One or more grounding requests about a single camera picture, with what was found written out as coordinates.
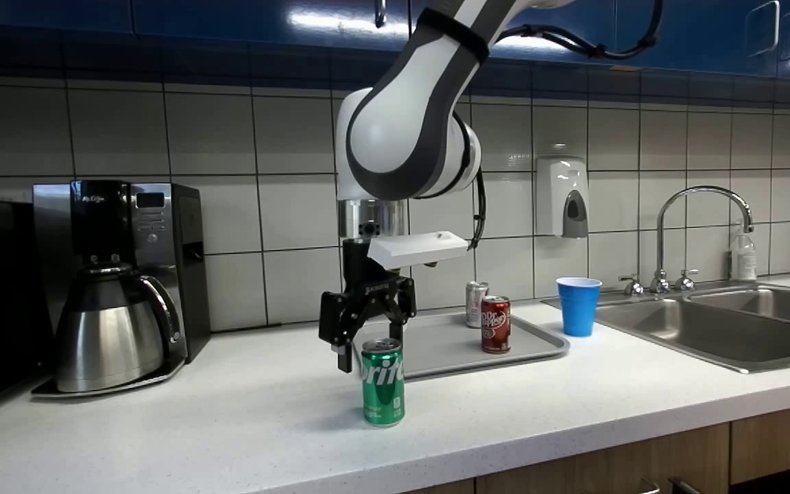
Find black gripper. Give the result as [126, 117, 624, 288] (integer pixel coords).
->
[316, 236, 419, 376]

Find chrome sink faucet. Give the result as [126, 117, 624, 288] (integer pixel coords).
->
[620, 180, 757, 298]

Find green Sprite can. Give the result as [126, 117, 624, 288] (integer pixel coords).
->
[358, 336, 409, 428]

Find black coffee maker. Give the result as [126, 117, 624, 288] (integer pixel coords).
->
[30, 177, 213, 402]

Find clear dish soap bottle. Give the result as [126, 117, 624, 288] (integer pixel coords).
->
[727, 228, 760, 285]

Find grey plastic tray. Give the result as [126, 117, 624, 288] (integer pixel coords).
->
[349, 307, 574, 382]

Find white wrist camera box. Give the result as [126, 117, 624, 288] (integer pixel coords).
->
[365, 228, 472, 270]

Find steel coffee carafe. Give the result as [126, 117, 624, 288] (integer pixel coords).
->
[52, 264, 187, 398]

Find red Dr Pepper can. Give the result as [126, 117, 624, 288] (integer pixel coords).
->
[480, 292, 513, 357]

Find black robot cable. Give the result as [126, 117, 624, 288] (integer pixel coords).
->
[465, 0, 668, 253]

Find wooden base cabinets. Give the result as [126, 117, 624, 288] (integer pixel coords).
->
[410, 398, 790, 494]

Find stainless steel sink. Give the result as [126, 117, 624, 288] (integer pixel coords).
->
[596, 283, 790, 376]

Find white soap dispenser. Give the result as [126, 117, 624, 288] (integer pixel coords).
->
[534, 139, 593, 240]

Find blue plastic cup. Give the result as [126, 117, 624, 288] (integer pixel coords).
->
[553, 274, 604, 340]

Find blue glossy wall cabinets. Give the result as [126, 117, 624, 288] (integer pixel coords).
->
[0, 0, 790, 82]

